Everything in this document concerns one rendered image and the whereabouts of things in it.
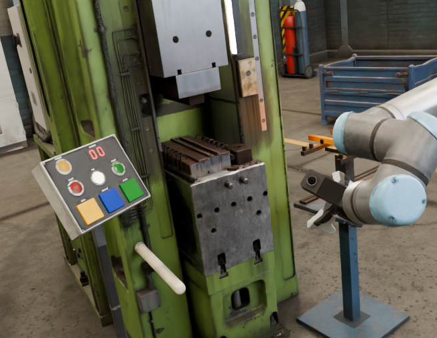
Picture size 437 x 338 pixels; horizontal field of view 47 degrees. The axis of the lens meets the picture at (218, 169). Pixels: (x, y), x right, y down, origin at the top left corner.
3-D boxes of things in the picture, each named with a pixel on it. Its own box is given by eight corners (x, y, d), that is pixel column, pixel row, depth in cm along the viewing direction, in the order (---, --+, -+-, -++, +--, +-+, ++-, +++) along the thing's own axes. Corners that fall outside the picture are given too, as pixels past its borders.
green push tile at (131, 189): (144, 194, 191) (133, 177, 191) (130, 201, 186) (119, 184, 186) (141, 196, 192) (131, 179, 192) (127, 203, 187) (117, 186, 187)
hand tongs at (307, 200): (380, 165, 268) (380, 163, 268) (387, 167, 265) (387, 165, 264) (299, 202, 237) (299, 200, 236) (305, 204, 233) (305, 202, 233)
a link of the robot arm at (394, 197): (440, 189, 88) (413, 238, 87) (403, 191, 101) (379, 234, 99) (397, 160, 88) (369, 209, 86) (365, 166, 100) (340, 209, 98)
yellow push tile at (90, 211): (104, 216, 176) (93, 197, 176) (88, 225, 171) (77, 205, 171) (101, 217, 177) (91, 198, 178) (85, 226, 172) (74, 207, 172)
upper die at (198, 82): (221, 89, 215) (218, 66, 212) (179, 98, 207) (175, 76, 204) (180, 81, 251) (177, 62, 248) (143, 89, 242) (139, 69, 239)
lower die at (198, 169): (231, 167, 227) (228, 149, 224) (192, 179, 218) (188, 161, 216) (190, 149, 262) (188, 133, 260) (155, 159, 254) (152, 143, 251)
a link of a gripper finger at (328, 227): (322, 245, 121) (344, 227, 114) (301, 233, 120) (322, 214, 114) (324, 235, 123) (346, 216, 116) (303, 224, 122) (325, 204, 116)
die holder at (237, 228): (274, 249, 242) (265, 161, 228) (205, 277, 226) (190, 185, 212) (218, 214, 290) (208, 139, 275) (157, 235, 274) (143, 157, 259)
